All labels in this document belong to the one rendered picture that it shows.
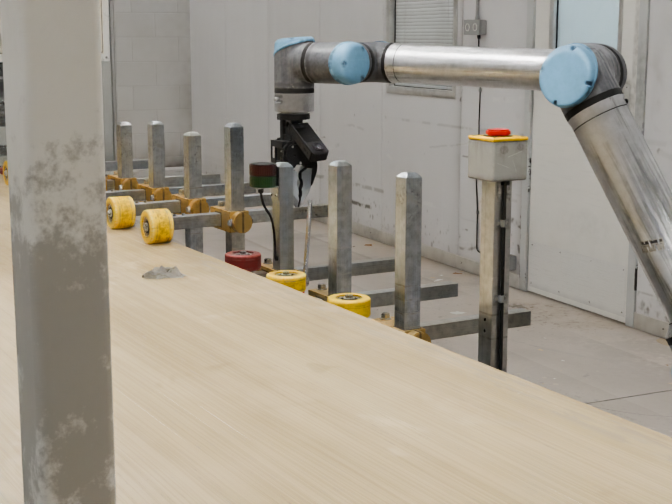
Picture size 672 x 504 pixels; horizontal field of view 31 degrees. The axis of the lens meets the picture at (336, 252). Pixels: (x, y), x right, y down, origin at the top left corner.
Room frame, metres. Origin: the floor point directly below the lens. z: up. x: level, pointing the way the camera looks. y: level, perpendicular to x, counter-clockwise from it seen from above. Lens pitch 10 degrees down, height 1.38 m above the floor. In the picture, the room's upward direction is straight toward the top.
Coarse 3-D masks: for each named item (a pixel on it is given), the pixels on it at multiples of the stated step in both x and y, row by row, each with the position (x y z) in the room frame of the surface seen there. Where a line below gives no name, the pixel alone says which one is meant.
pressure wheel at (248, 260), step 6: (228, 252) 2.59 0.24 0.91; (234, 252) 2.59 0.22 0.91; (240, 252) 2.58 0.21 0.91; (246, 252) 2.60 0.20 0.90; (252, 252) 2.59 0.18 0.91; (258, 252) 2.59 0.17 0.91; (228, 258) 2.55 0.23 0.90; (234, 258) 2.54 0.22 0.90; (240, 258) 2.54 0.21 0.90; (246, 258) 2.54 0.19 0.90; (252, 258) 2.55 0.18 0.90; (258, 258) 2.56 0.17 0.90; (234, 264) 2.54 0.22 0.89; (240, 264) 2.54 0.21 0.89; (246, 264) 2.54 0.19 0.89; (252, 264) 2.55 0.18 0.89; (258, 264) 2.56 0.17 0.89; (246, 270) 2.54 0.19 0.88; (252, 270) 2.55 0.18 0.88
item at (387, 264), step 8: (320, 264) 2.69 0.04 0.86; (352, 264) 2.70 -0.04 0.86; (360, 264) 2.71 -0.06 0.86; (368, 264) 2.72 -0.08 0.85; (376, 264) 2.74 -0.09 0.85; (384, 264) 2.75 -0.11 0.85; (392, 264) 2.76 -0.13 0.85; (256, 272) 2.60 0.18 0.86; (264, 272) 2.60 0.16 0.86; (312, 272) 2.65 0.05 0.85; (320, 272) 2.66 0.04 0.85; (352, 272) 2.70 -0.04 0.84; (360, 272) 2.71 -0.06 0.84; (368, 272) 2.72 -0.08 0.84; (376, 272) 2.74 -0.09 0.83; (384, 272) 2.75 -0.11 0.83; (312, 280) 2.65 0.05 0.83
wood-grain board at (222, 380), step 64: (0, 192) 3.64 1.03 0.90; (0, 256) 2.57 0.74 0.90; (128, 256) 2.57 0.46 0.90; (192, 256) 2.58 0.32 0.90; (0, 320) 1.98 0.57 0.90; (128, 320) 1.98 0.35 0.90; (192, 320) 1.98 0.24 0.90; (256, 320) 1.98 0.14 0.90; (320, 320) 1.98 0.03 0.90; (0, 384) 1.60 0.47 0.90; (128, 384) 1.60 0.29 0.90; (192, 384) 1.60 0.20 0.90; (256, 384) 1.60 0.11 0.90; (320, 384) 1.60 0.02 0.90; (384, 384) 1.60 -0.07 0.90; (448, 384) 1.60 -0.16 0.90; (512, 384) 1.61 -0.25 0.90; (0, 448) 1.34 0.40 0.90; (128, 448) 1.34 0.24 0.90; (192, 448) 1.34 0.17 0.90; (256, 448) 1.34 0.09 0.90; (320, 448) 1.34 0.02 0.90; (384, 448) 1.34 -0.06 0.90; (448, 448) 1.34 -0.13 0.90; (512, 448) 1.34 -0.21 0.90; (576, 448) 1.34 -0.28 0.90; (640, 448) 1.34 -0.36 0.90
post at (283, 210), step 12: (288, 168) 2.57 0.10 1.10; (288, 180) 2.57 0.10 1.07; (288, 192) 2.57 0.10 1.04; (276, 204) 2.57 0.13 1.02; (288, 204) 2.57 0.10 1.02; (276, 216) 2.58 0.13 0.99; (288, 216) 2.57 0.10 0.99; (276, 228) 2.58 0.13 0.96; (288, 228) 2.57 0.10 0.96; (276, 240) 2.58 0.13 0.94; (288, 240) 2.57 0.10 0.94; (288, 252) 2.57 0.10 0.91; (276, 264) 2.58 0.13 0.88; (288, 264) 2.57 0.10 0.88
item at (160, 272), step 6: (156, 270) 2.35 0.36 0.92; (162, 270) 2.35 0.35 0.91; (168, 270) 2.35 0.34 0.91; (174, 270) 2.35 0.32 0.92; (144, 276) 2.33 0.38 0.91; (150, 276) 2.33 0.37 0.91; (156, 276) 2.32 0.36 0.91; (162, 276) 2.32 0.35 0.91; (168, 276) 2.33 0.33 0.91; (174, 276) 2.34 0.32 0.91; (180, 276) 2.34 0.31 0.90
